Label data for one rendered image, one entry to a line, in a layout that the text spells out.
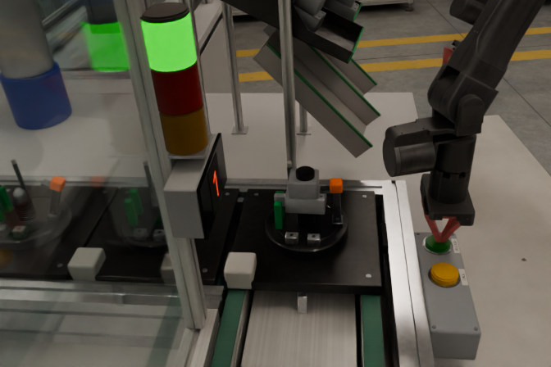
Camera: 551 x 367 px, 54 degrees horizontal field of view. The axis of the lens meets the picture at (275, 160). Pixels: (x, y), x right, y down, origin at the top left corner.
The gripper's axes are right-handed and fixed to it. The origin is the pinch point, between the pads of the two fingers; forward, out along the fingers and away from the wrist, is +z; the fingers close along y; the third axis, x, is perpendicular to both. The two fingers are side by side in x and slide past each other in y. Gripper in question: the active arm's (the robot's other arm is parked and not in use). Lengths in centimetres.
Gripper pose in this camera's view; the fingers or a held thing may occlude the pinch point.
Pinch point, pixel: (440, 237)
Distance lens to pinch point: 92.8
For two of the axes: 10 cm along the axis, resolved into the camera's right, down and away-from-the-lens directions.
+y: -1.0, 5.5, -8.3
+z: 0.6, 8.3, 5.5
